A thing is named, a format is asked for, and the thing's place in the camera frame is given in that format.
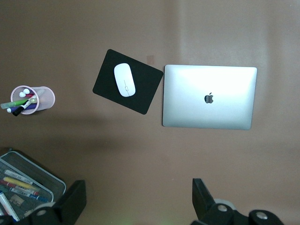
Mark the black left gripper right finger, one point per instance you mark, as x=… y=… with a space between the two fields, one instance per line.
x=206 y=208

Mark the tan wooden piece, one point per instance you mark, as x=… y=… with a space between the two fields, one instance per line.
x=17 y=199

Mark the silver mesh tray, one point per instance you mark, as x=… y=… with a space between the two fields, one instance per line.
x=44 y=173

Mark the white grey marker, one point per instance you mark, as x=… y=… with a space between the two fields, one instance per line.
x=17 y=175

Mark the white computer mouse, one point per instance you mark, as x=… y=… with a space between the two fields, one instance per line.
x=124 y=79

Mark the red blue marker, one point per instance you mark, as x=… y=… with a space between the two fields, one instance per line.
x=23 y=191

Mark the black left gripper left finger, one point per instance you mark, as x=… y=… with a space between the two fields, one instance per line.
x=68 y=206

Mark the green highlighter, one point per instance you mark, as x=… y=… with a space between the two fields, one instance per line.
x=16 y=103

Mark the silver laptop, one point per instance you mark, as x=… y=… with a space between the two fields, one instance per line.
x=199 y=110

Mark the white marker blue cap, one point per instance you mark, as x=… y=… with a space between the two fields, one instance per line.
x=8 y=206

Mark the purple marker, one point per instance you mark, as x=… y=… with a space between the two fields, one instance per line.
x=31 y=107

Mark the black marker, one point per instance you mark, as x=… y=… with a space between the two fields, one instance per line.
x=16 y=113

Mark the white capped pen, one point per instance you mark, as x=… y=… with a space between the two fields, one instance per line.
x=22 y=94
x=25 y=90

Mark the black mouse pad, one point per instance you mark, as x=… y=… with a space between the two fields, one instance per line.
x=105 y=89

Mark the yellow highlighter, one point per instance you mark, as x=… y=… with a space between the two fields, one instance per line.
x=18 y=183

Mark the pink mesh pen cup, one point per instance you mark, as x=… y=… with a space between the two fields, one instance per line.
x=48 y=100

